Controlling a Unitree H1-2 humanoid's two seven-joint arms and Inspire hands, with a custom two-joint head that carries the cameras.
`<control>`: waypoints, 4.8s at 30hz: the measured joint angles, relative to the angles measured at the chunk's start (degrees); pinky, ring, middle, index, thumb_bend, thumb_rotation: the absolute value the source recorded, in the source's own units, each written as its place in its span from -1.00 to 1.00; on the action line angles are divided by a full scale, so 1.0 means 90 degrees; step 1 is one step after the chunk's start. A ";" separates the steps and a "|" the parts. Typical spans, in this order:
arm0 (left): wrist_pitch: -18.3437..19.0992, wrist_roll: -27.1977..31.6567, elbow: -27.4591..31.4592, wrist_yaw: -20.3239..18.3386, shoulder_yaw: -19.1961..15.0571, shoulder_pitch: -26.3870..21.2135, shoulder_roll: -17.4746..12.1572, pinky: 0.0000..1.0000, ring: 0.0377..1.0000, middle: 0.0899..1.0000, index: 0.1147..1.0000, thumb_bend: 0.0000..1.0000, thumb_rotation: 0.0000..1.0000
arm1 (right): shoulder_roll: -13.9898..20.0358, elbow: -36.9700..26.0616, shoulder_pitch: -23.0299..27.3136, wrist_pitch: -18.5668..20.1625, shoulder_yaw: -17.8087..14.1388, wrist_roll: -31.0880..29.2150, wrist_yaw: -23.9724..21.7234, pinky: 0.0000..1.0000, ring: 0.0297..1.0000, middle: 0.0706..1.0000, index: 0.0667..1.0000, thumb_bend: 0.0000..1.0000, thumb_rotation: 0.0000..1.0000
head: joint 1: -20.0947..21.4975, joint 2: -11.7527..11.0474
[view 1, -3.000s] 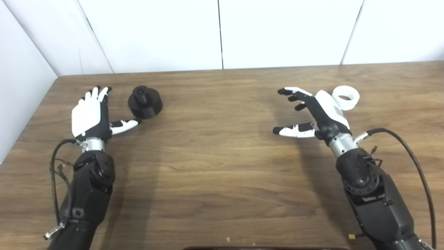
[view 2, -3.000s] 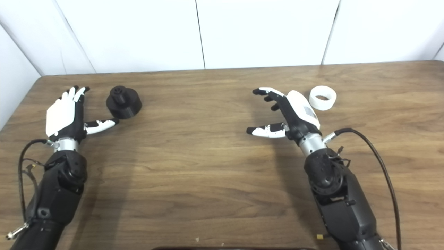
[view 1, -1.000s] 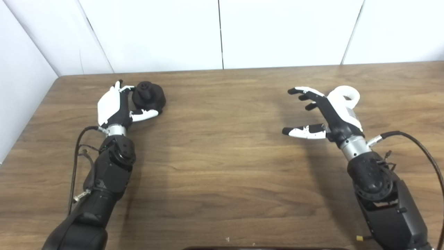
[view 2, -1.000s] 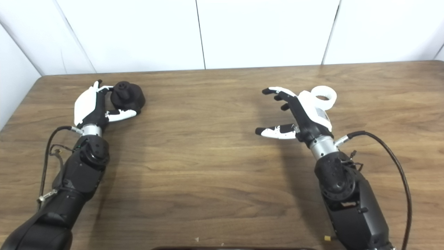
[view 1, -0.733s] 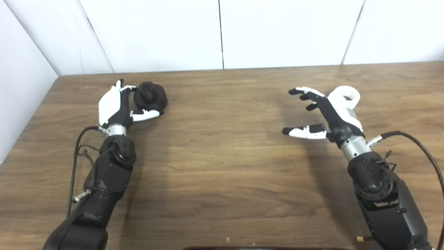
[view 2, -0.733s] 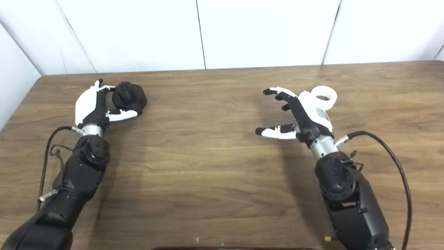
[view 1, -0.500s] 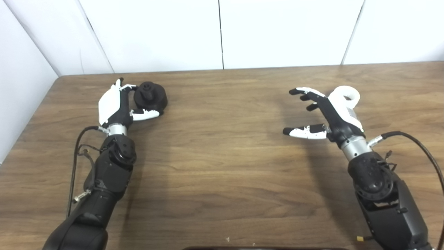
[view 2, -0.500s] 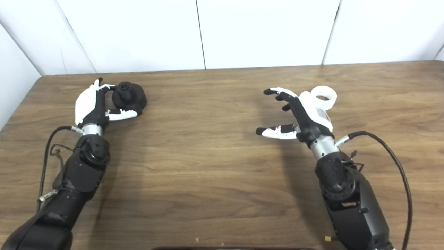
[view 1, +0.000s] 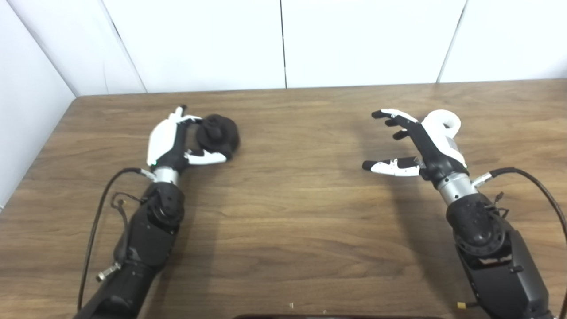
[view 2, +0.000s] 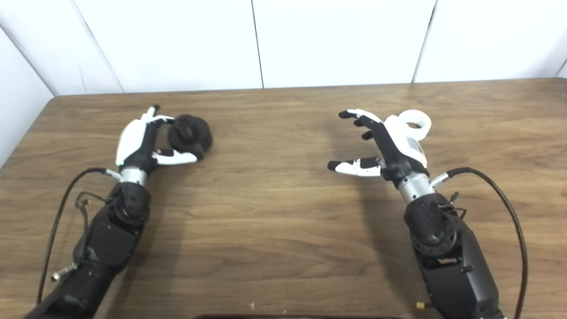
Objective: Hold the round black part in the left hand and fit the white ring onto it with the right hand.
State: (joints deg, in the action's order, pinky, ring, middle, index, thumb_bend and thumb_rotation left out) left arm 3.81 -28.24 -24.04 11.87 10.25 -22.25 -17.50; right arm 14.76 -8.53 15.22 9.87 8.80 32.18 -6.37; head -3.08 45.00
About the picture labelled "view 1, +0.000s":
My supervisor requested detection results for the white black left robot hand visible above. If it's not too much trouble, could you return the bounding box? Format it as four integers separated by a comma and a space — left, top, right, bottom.
146, 105, 229, 173

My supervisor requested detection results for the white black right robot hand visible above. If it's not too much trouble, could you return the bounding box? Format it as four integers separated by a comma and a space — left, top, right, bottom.
362, 109, 469, 181

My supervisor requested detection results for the white toothed ring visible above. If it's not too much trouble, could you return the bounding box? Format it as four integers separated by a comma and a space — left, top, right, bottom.
421, 109, 461, 140

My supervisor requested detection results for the round black stepped part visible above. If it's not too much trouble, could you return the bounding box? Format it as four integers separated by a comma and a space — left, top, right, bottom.
196, 114, 240, 160

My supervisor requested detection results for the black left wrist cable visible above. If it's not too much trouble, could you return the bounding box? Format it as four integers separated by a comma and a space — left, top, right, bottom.
77, 167, 155, 311

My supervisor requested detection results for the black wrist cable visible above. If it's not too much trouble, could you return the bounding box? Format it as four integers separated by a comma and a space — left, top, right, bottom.
77, 167, 155, 311
472, 167, 567, 319

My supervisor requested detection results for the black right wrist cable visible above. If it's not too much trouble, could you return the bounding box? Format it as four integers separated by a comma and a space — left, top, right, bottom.
472, 167, 567, 319

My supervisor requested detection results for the thin left wrist wire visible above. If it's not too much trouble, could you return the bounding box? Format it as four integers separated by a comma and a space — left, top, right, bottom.
110, 192, 144, 249

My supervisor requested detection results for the thin wrist wire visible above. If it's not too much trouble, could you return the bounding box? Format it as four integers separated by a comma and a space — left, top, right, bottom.
485, 191, 510, 218
110, 192, 144, 249

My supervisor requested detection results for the thin right wrist wire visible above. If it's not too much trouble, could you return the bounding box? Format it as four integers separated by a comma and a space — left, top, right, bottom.
485, 191, 510, 218

